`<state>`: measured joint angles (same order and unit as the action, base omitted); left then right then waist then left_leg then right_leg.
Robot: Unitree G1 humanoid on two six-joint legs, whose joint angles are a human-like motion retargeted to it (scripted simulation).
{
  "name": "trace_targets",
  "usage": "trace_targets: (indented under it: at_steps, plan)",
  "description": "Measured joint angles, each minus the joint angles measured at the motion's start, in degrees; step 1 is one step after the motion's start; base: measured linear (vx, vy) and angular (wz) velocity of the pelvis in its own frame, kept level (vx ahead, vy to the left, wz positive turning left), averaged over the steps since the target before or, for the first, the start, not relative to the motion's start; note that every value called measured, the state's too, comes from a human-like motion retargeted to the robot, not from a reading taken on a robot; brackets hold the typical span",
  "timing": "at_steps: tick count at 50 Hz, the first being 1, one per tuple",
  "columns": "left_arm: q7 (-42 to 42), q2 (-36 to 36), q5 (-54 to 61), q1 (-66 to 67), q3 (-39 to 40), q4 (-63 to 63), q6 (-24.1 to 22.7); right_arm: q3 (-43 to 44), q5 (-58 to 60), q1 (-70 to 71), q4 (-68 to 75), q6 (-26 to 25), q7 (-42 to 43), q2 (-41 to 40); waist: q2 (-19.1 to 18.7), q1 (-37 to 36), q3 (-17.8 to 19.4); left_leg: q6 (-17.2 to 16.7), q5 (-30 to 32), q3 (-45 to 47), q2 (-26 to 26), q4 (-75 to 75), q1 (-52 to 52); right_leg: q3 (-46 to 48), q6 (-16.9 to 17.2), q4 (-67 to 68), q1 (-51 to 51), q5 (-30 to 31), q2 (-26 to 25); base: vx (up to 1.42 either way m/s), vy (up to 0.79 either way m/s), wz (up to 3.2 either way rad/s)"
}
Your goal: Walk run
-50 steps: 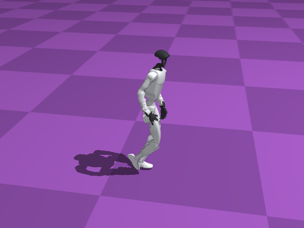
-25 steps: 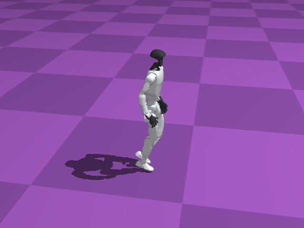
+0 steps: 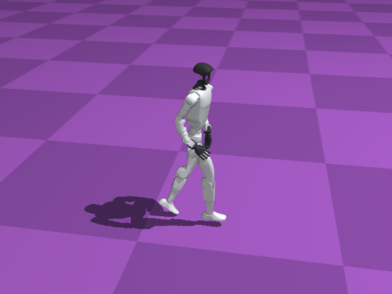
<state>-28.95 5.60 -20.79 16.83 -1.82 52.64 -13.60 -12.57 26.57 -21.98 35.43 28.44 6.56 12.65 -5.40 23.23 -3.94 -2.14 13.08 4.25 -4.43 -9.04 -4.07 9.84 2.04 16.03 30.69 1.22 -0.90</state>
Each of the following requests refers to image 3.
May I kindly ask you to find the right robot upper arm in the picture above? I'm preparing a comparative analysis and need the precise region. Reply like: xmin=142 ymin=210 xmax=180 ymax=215
xmin=175 ymin=92 xmax=199 ymax=125

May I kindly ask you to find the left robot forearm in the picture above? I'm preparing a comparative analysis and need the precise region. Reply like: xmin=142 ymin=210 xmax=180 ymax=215
xmin=203 ymin=119 xmax=210 ymax=132

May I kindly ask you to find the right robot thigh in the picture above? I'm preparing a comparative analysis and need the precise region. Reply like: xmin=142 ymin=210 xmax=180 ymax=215
xmin=187 ymin=143 xmax=214 ymax=186

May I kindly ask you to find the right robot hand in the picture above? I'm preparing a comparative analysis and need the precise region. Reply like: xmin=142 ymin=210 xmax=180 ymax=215
xmin=188 ymin=140 xmax=211 ymax=160

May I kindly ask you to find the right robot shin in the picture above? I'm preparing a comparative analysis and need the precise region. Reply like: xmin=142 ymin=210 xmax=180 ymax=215
xmin=202 ymin=180 xmax=215 ymax=215

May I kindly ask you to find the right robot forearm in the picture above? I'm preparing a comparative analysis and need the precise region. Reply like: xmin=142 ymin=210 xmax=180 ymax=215
xmin=175 ymin=119 xmax=195 ymax=148

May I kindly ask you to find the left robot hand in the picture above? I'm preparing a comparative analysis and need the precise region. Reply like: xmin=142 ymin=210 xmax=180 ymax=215
xmin=204 ymin=126 xmax=212 ymax=149

